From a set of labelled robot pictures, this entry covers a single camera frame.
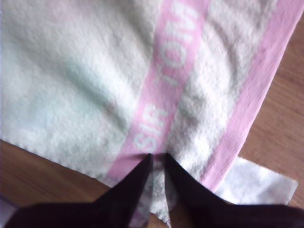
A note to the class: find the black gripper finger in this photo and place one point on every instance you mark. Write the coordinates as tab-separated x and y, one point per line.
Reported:
133	190
185	190

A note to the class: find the pale green pink tea towel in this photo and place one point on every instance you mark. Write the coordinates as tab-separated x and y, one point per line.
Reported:
83	71

